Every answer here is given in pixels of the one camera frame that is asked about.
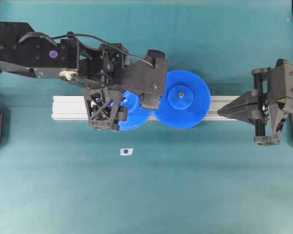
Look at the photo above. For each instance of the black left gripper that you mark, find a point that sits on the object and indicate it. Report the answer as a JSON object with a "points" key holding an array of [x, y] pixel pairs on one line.
{"points": [[97, 69]]}

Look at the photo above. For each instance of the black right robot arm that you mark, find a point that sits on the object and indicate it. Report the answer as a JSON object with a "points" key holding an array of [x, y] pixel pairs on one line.
{"points": [[266, 106]]}

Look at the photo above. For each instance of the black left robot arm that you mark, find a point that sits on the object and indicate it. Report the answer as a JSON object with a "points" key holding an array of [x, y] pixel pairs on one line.
{"points": [[28, 53]]}

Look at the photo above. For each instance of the large blue gear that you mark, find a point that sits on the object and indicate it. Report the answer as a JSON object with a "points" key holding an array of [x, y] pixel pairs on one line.
{"points": [[186, 112]]}

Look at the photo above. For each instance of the small blue gear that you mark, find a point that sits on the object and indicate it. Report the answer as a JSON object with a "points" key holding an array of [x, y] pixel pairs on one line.
{"points": [[137, 116]]}

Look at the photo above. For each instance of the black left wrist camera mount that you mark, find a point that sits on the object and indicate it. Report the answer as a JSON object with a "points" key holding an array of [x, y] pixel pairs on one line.
{"points": [[147, 82]]}

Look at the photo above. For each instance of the small white position marker sticker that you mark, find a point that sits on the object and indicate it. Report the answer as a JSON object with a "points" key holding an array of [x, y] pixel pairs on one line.
{"points": [[126, 151]]}

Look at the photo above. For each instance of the aluminium extrusion rail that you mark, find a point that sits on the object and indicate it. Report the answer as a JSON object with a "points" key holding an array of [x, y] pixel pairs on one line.
{"points": [[73, 108]]}

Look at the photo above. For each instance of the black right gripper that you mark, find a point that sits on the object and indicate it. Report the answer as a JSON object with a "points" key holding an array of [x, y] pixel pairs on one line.
{"points": [[256, 117]]}

